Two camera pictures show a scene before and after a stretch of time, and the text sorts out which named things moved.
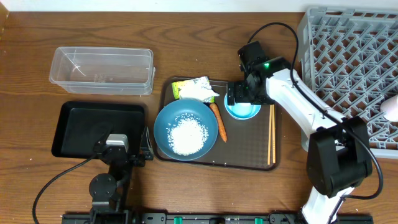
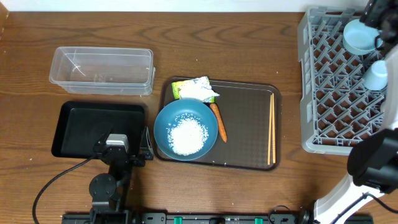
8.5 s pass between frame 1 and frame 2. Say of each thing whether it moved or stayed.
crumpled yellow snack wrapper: stayed
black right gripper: moved
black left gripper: stayed
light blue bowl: moved
